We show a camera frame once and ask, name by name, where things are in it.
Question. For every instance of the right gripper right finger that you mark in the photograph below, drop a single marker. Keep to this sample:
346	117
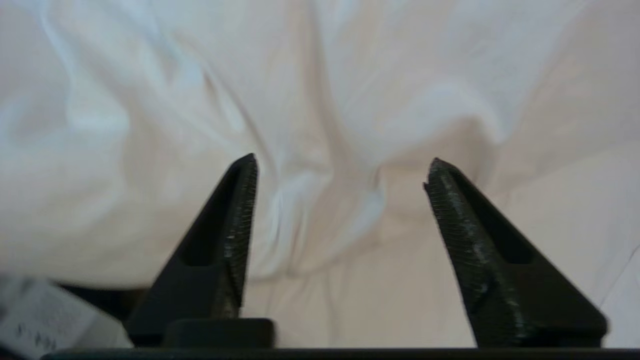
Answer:
505	305

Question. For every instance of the white paper label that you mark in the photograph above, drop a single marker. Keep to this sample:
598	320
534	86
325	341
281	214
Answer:
47	320

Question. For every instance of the white rumpled duvet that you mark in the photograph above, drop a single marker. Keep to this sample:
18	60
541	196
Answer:
320	125

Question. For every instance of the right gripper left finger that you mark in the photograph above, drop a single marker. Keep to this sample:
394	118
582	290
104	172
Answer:
200	292

